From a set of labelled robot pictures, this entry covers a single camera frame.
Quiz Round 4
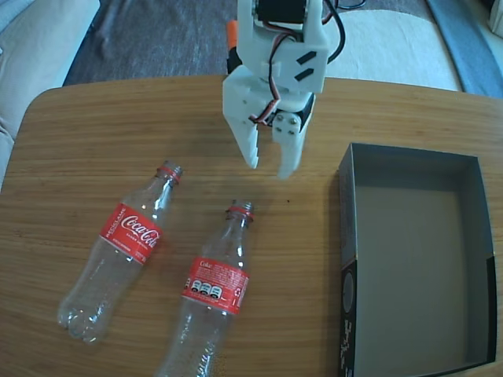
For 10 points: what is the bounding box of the black camera cable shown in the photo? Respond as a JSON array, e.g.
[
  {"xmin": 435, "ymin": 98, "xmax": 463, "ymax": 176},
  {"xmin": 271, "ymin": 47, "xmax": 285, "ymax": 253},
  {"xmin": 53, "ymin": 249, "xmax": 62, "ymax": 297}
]
[{"xmin": 321, "ymin": 0, "xmax": 367, "ymax": 64}]

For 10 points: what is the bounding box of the dark grey rug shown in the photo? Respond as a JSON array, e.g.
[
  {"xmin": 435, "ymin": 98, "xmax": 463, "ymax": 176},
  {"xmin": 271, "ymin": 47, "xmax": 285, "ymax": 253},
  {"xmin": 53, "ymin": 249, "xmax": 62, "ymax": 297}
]
[{"xmin": 62, "ymin": 0, "xmax": 433, "ymax": 86}]

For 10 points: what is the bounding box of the blue grey mat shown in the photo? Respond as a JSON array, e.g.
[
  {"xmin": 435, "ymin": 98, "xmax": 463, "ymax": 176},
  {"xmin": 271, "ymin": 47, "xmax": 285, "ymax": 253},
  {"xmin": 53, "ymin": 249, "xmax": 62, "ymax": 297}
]
[{"xmin": 426, "ymin": 0, "xmax": 503, "ymax": 98}]

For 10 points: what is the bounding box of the beige sofa cushion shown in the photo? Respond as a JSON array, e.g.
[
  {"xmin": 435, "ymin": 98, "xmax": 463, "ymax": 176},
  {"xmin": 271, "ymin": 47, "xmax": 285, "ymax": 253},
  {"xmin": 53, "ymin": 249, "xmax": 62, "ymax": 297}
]
[{"xmin": 0, "ymin": 0, "xmax": 101, "ymax": 193}]

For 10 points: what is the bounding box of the pale beige furniture piece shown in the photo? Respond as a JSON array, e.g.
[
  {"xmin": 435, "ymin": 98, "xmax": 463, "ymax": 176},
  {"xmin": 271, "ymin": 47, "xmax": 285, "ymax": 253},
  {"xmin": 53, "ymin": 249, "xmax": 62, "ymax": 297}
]
[{"xmin": 486, "ymin": 0, "xmax": 503, "ymax": 39}]

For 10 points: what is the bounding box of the clear bottle Coca-Cola script label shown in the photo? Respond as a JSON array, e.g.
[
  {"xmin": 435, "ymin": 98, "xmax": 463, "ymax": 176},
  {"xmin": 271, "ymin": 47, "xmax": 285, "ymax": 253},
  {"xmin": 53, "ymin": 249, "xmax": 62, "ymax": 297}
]
[{"xmin": 57, "ymin": 159, "xmax": 185, "ymax": 345}]

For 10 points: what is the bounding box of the grey cardboard box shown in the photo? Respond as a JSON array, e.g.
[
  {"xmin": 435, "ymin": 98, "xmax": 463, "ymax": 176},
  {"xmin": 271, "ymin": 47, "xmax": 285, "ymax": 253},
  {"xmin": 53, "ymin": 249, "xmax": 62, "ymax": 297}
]
[{"xmin": 337, "ymin": 142, "xmax": 496, "ymax": 377}]

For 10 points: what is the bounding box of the clear bottle Coke nutrition label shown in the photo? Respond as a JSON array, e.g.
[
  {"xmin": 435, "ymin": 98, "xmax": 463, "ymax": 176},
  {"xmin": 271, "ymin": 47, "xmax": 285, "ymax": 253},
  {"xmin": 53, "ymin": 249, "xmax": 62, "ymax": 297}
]
[{"xmin": 155, "ymin": 199, "xmax": 257, "ymax": 377}]

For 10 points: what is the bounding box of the orange and black clamp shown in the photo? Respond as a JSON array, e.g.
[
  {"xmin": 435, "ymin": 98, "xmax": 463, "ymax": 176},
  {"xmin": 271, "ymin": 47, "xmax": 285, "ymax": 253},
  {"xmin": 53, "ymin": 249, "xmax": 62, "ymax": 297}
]
[{"xmin": 226, "ymin": 20, "xmax": 242, "ymax": 76}]

